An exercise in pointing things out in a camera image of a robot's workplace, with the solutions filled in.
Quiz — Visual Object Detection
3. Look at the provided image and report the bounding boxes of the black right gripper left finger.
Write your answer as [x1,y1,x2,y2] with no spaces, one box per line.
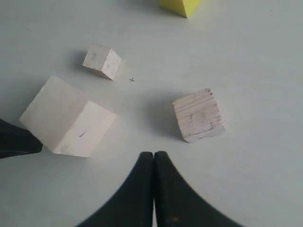
[79,152,153,227]

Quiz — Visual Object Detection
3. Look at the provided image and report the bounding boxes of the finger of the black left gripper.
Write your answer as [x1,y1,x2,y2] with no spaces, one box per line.
[0,119,43,159]

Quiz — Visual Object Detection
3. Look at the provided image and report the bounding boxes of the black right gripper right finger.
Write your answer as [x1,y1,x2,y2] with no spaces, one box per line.
[154,151,239,227]

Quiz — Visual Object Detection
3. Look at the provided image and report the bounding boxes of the large wooden cube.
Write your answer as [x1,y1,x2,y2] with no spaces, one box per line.
[19,76,116,157]

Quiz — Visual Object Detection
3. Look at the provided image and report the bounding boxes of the yellow cube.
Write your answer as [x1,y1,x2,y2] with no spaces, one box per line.
[159,0,201,18]

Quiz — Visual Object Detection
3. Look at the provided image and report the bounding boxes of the medium wooden cube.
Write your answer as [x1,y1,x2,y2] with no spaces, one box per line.
[173,88,225,143]

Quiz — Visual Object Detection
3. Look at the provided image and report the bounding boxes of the small wooden cube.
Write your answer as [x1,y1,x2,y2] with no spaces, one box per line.
[82,44,121,80]

